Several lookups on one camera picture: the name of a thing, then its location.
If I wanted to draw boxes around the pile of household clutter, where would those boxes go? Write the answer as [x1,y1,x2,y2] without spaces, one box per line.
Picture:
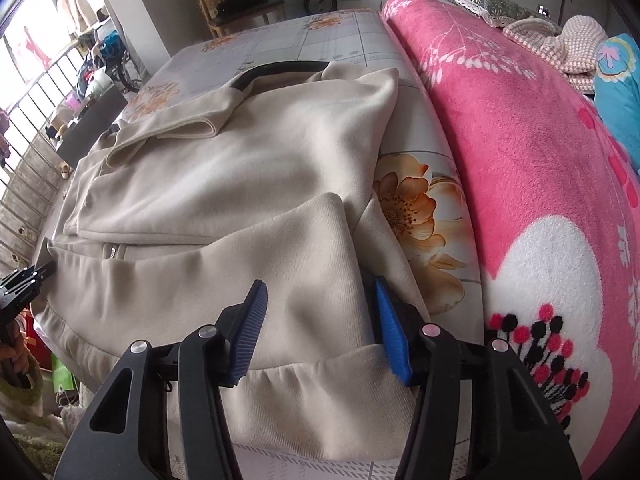
[47,60,113,136]

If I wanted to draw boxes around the pink floral fleece blanket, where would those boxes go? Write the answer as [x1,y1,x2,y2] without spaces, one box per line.
[380,0,640,480]

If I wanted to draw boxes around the pink checked cloth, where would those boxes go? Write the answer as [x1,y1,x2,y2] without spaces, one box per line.
[502,14,611,93]

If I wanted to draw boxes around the turquoise cartoon print blanket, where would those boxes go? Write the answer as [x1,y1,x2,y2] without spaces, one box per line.
[592,32,640,176]

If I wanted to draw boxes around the beige zip jacket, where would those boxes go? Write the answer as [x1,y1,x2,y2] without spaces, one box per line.
[42,60,436,463]

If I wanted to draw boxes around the person's left hand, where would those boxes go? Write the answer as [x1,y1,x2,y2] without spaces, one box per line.
[0,317,32,391]

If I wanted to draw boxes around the floral plastic table cover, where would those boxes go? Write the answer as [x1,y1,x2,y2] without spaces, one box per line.
[117,7,488,480]

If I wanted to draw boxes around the green bag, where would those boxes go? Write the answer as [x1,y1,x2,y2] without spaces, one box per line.
[50,355,76,396]

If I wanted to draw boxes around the wooden chair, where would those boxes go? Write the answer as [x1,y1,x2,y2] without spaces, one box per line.
[189,0,288,38]

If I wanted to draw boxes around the bicycle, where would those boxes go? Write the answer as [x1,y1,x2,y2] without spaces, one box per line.
[107,30,146,93]

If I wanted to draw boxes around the hanging beige garment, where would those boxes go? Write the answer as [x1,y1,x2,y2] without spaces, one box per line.
[55,0,91,36]

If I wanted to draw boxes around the hanging red garment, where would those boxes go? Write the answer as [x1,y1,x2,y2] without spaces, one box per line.
[22,25,53,68]

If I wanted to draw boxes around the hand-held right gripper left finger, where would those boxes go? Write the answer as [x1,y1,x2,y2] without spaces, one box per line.
[55,280,268,480]

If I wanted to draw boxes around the metal window railing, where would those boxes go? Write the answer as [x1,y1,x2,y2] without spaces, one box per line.
[0,35,101,281]

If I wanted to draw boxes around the grey lace-edged pillow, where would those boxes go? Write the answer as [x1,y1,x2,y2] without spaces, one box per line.
[425,0,533,28]

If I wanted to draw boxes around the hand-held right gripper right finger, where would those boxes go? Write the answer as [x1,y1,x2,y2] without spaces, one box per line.
[374,276,583,480]

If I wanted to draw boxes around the dark cluttered side table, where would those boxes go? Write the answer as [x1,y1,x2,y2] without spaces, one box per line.
[55,87,128,168]

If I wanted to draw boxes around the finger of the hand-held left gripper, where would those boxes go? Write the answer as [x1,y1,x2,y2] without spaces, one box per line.
[19,260,57,287]

